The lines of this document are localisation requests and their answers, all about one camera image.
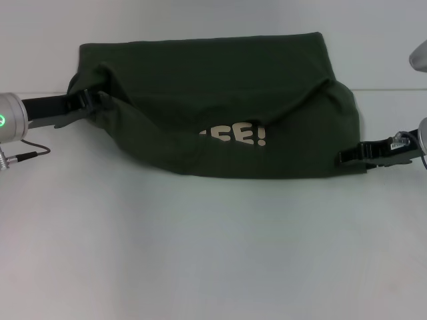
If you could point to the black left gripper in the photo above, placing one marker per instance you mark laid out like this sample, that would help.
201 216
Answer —
46 105

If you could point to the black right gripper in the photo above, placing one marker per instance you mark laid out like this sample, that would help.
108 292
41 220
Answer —
405 151

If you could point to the dark green t-shirt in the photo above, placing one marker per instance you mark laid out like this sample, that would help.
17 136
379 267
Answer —
213 83

